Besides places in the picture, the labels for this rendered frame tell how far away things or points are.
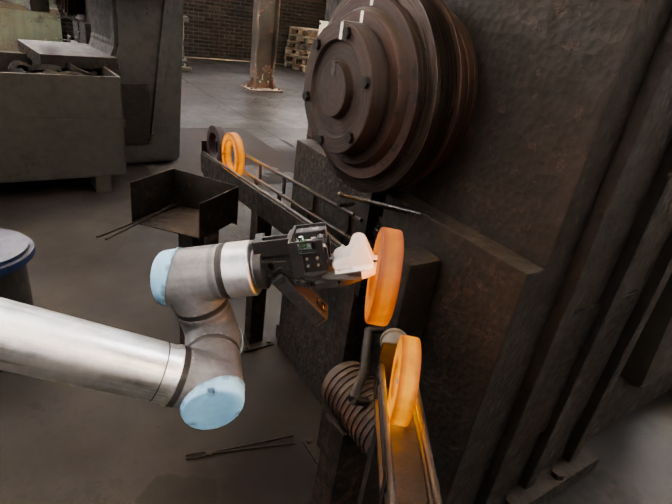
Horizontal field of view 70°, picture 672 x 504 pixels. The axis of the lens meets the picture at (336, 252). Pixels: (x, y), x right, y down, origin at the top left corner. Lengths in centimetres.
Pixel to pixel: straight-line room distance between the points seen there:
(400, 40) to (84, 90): 257
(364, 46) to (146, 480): 130
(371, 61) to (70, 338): 72
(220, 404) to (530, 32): 86
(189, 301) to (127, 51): 322
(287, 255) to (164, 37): 331
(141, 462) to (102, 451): 13
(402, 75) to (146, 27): 306
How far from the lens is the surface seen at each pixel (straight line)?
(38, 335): 70
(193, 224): 161
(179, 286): 78
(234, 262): 74
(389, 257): 70
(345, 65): 110
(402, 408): 83
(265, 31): 818
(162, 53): 395
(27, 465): 174
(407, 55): 104
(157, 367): 72
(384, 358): 96
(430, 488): 77
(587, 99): 98
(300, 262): 72
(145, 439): 172
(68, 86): 336
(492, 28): 112
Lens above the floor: 127
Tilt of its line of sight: 26 degrees down
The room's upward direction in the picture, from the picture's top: 8 degrees clockwise
